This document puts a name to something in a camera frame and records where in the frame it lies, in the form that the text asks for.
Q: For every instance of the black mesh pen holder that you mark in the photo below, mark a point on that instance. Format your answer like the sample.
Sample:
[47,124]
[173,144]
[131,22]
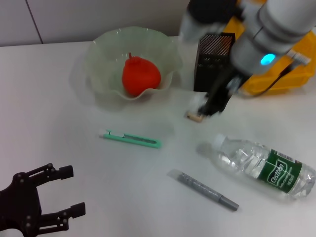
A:
[212,56]

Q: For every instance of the grey marker pen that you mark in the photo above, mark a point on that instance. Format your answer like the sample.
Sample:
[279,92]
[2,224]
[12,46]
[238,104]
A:
[202,189]

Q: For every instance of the pale green glass fruit plate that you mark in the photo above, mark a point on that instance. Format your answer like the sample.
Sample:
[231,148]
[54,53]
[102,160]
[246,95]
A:
[103,59]

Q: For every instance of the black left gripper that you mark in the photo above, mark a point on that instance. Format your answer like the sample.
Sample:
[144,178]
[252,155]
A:
[19,205]

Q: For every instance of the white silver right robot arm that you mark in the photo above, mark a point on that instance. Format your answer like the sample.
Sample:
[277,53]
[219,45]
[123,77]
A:
[271,32]

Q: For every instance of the white paper ball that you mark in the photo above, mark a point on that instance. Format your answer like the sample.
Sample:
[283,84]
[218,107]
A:
[197,101]

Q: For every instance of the green utility knife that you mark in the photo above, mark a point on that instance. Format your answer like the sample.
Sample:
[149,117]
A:
[133,141]

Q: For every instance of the beige eraser with barcode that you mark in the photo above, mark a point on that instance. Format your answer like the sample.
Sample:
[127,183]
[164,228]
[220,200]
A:
[193,118]

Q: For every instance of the yellow plastic bin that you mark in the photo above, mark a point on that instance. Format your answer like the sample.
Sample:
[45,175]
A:
[296,76]

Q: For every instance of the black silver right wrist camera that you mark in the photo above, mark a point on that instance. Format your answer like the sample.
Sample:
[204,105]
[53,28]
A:
[207,12]

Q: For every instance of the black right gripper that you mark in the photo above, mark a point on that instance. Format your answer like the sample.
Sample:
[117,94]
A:
[221,93]

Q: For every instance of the red-orange toy orange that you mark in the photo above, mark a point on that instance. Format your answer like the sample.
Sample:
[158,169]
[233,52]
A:
[140,76]

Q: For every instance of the clear green-label water bottle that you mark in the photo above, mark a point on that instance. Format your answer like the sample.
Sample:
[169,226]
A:
[251,160]

